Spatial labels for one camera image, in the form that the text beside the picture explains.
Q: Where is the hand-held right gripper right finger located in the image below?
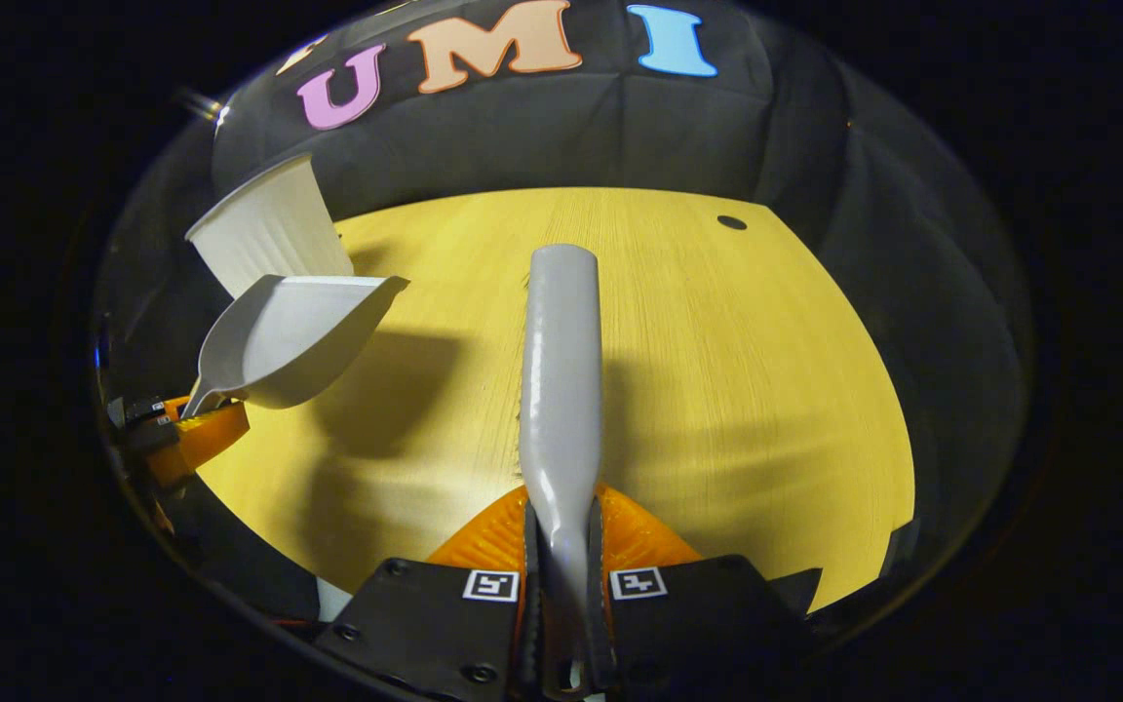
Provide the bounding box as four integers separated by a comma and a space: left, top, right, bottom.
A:
581, 486, 824, 695

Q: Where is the white ribbed garbage bin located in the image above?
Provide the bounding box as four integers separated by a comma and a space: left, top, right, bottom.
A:
184, 153, 356, 298

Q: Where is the grey dustpan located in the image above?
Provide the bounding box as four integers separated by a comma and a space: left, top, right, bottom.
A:
181, 274, 410, 420

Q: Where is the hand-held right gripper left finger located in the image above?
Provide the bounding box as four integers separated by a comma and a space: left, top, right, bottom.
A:
313, 486, 549, 702

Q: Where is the small grey broom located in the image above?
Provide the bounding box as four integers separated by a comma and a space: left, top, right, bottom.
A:
518, 244, 605, 699

